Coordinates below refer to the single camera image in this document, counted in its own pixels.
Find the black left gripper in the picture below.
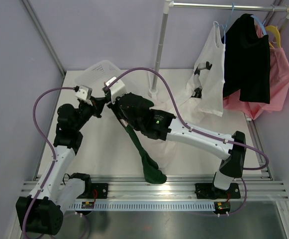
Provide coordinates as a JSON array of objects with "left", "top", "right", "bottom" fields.
[{"left": 73, "top": 96, "right": 106, "bottom": 131}]

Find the green and white raglan shirt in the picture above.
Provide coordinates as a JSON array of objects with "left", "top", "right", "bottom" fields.
[{"left": 119, "top": 93, "right": 178, "bottom": 184}]

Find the white tank top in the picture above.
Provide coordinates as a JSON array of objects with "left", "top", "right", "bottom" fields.
[{"left": 174, "top": 21, "right": 225, "bottom": 118}]

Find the light blue hanger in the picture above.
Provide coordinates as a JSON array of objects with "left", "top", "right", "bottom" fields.
[{"left": 215, "top": 3, "right": 235, "bottom": 44}]

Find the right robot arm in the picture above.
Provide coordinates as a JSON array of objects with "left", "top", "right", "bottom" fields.
[{"left": 105, "top": 91, "right": 246, "bottom": 200}]

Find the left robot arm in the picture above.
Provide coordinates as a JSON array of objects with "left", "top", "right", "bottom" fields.
[{"left": 16, "top": 97, "right": 105, "bottom": 236}]

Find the black t shirt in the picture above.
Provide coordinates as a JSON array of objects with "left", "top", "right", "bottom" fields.
[{"left": 221, "top": 13, "right": 270, "bottom": 104}]

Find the blue hanger under black shirt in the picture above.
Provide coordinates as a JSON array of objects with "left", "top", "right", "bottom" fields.
[{"left": 251, "top": 14, "right": 267, "bottom": 35}]

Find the pink t shirt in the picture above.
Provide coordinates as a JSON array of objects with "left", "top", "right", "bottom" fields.
[{"left": 222, "top": 24, "right": 289, "bottom": 120}]

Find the yellow hanger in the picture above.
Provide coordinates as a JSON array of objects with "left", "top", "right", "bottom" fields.
[{"left": 266, "top": 25, "right": 282, "bottom": 48}]

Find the white plastic basket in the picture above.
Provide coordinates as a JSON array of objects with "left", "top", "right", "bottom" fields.
[{"left": 74, "top": 60, "right": 121, "bottom": 87}]

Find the metal clothes rack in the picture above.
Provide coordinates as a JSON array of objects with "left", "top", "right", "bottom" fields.
[{"left": 147, "top": 0, "right": 289, "bottom": 98}]

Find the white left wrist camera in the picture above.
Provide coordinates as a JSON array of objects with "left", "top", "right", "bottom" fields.
[{"left": 75, "top": 85, "right": 93, "bottom": 102}]

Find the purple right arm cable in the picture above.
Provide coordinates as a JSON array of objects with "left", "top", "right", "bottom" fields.
[{"left": 104, "top": 67, "right": 270, "bottom": 216}]

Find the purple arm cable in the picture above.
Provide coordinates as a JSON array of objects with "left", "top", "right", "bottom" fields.
[
  {"left": 19, "top": 86, "right": 92, "bottom": 239},
  {"left": 104, "top": 67, "right": 270, "bottom": 216}
]

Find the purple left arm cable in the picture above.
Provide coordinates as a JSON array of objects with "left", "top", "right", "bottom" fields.
[{"left": 19, "top": 86, "right": 92, "bottom": 239}]

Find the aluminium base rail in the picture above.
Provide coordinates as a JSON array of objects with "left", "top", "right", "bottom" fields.
[{"left": 18, "top": 159, "right": 289, "bottom": 201}]

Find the white slotted cable duct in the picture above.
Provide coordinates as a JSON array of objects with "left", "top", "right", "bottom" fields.
[{"left": 69, "top": 201, "right": 215, "bottom": 212}]

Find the aluminium corner frame post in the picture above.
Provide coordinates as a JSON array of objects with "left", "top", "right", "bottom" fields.
[{"left": 20, "top": 0, "right": 66, "bottom": 79}]

